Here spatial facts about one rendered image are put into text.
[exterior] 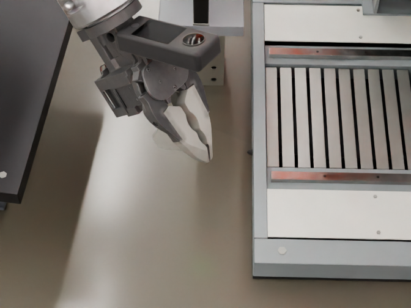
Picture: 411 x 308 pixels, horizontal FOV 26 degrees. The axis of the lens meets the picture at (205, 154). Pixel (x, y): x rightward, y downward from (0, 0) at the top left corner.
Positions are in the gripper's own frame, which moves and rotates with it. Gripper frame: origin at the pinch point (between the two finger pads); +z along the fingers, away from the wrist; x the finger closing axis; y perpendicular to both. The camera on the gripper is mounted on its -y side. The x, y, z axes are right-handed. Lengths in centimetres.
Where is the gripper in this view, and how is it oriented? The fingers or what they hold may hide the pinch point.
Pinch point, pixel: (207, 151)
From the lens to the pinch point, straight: 107.1
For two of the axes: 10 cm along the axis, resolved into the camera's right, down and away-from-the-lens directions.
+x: -5.5, 5.7, -6.1
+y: -6.8, 1.3, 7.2
